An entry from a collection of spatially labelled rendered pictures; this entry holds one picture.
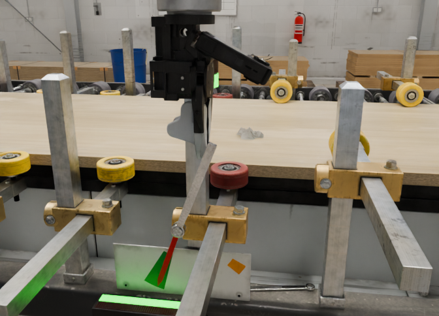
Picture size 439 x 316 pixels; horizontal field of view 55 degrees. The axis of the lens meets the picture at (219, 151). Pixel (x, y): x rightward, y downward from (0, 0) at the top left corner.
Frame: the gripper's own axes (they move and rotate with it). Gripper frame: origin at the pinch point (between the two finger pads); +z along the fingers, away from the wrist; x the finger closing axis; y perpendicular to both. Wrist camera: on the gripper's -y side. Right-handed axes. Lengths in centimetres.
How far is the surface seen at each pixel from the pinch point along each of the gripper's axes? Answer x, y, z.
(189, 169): -5.8, 3.8, 5.6
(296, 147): -39.2, -15.8, 11.0
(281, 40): -721, -9, 27
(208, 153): 0.9, -0.7, 0.1
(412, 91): -93, -57, 5
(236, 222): -5.0, -4.6, 14.9
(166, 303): -1.9, 7.7, 31.0
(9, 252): -26, 56, 40
